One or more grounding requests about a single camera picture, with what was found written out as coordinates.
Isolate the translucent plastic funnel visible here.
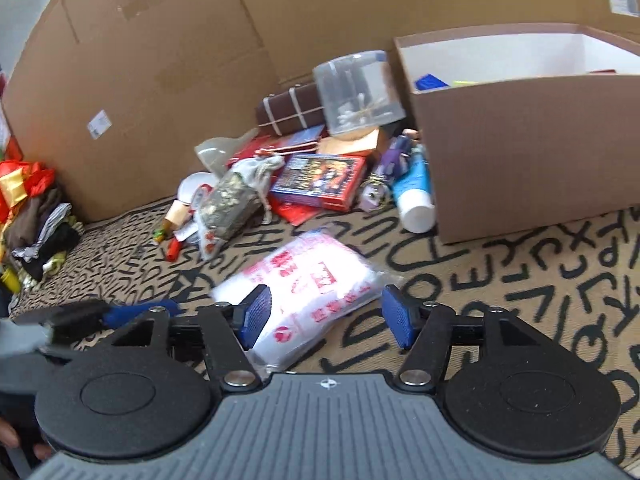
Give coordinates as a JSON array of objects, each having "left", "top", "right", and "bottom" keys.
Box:
[{"left": 194, "top": 128, "right": 259, "bottom": 177}]

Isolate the playing cards box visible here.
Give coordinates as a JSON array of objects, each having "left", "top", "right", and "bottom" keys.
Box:
[{"left": 270, "top": 154, "right": 367, "bottom": 212}]

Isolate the yellow bottle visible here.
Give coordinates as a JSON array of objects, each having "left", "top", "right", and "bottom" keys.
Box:
[{"left": 1, "top": 268, "right": 22, "bottom": 294}]

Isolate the purple figurine keychain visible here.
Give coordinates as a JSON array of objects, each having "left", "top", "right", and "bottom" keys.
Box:
[{"left": 358, "top": 128, "right": 419, "bottom": 212}]

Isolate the red tape roll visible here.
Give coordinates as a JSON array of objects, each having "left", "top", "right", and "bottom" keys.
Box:
[{"left": 190, "top": 183, "right": 214, "bottom": 211}]

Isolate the pile of folded clothes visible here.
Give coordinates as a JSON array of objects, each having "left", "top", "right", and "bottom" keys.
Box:
[{"left": 4, "top": 184, "right": 85, "bottom": 288}]

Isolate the small red tube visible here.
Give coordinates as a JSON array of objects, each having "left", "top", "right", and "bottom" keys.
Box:
[{"left": 166, "top": 237, "right": 183, "bottom": 262}]

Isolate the person's hand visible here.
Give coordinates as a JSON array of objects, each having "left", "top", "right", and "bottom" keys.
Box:
[{"left": 0, "top": 418, "right": 53, "bottom": 462}]

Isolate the blue white lotion tube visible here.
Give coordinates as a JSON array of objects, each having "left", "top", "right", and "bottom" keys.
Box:
[{"left": 392, "top": 145, "right": 436, "bottom": 234}]

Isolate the brown cardboard storage box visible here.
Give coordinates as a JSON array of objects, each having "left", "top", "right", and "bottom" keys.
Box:
[{"left": 395, "top": 23, "right": 639, "bottom": 243}]

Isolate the red foil pouch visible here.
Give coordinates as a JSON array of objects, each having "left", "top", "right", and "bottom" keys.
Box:
[{"left": 268, "top": 194, "right": 321, "bottom": 226}]

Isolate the tan cardboard small box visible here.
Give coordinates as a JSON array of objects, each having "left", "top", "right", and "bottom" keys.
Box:
[{"left": 317, "top": 128, "right": 390, "bottom": 159}]

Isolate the flat red box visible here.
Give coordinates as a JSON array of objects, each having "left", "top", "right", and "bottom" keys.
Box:
[{"left": 226, "top": 125, "right": 326, "bottom": 169}]

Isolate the letter patterned beige mat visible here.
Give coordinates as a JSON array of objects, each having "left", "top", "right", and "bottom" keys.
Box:
[{"left": 12, "top": 204, "right": 639, "bottom": 469}]

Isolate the white plastic bag pack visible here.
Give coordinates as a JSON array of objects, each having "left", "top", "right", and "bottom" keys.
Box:
[{"left": 212, "top": 229, "right": 401, "bottom": 374}]

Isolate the clear plastic swab container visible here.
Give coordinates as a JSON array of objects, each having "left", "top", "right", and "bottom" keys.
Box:
[{"left": 312, "top": 50, "right": 406, "bottom": 136}]

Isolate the brown checked case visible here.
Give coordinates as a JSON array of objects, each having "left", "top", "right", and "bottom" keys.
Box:
[{"left": 255, "top": 82, "right": 326, "bottom": 136}]

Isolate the red yellow ribbon cloth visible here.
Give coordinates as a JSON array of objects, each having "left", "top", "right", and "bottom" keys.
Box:
[{"left": 0, "top": 159, "right": 55, "bottom": 234}]

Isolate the large cardboard backdrop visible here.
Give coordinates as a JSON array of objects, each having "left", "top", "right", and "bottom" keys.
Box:
[{"left": 2, "top": 0, "right": 639, "bottom": 221}]

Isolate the dried flowers bag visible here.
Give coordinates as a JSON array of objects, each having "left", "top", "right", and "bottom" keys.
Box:
[{"left": 195, "top": 155, "right": 284, "bottom": 261}]

